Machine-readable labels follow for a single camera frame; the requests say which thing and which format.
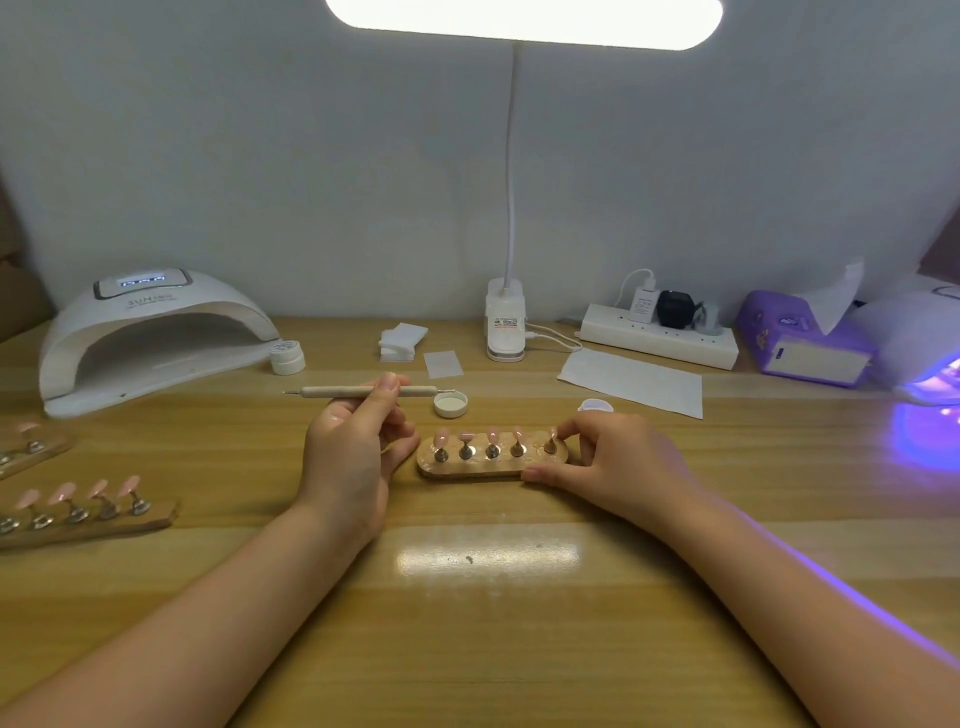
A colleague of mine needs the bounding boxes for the brown cardboard box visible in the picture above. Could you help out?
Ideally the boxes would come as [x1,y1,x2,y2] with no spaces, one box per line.
[0,180,57,347]

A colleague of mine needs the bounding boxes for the wooden nail holder strip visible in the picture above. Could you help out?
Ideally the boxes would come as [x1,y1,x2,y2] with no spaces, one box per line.
[414,426,576,485]

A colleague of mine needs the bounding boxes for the white tissue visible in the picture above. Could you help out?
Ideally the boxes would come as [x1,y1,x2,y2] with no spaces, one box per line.
[807,258,867,336]

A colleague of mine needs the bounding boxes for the white nail lamp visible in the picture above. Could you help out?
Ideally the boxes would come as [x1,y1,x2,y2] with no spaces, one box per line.
[39,267,284,420]
[862,277,960,404]

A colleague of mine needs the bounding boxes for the black plug adapter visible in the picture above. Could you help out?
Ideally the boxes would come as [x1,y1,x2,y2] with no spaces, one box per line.
[654,291,698,332]

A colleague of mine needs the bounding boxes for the white power strip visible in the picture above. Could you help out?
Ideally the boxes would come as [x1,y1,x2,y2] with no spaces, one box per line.
[579,303,743,374]

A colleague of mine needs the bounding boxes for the grey dotting pen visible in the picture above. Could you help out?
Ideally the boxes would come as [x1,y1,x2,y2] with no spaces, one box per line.
[285,384,446,401]

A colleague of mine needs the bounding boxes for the person's left forearm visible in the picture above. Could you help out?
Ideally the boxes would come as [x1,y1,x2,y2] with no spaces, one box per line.
[0,502,377,728]

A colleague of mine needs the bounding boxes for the small closed white jar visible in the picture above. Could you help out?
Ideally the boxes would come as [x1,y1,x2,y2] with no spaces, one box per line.
[268,340,306,377]

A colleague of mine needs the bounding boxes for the person's left hand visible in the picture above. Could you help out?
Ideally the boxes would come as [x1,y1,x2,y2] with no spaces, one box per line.
[294,373,423,552]

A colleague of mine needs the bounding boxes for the person's right hand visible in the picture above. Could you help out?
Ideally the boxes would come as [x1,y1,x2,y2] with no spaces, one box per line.
[520,411,710,539]

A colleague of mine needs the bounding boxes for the purple tissue box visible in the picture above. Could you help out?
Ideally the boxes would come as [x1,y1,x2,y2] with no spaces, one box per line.
[736,289,881,389]

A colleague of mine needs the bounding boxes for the white paper sheet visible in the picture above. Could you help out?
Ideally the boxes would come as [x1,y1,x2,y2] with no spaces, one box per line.
[558,348,705,420]

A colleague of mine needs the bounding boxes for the white desk lamp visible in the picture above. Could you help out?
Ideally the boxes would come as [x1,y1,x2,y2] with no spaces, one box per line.
[324,0,726,363]

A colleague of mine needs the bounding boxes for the wooden stands with pink nails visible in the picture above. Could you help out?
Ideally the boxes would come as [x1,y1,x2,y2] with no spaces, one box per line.
[0,420,180,551]

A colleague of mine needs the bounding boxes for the stack of white cotton pads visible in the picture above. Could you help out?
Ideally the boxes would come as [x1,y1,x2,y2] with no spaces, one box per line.
[378,322,431,363]

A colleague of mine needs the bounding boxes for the person's right forearm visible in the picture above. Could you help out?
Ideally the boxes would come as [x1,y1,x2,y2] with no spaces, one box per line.
[667,492,960,728]

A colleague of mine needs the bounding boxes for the brown wooden board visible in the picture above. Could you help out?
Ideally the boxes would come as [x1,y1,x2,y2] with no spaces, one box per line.
[918,202,960,290]

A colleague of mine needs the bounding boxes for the white charger plug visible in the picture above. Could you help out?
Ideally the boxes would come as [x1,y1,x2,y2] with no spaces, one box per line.
[625,283,660,326]

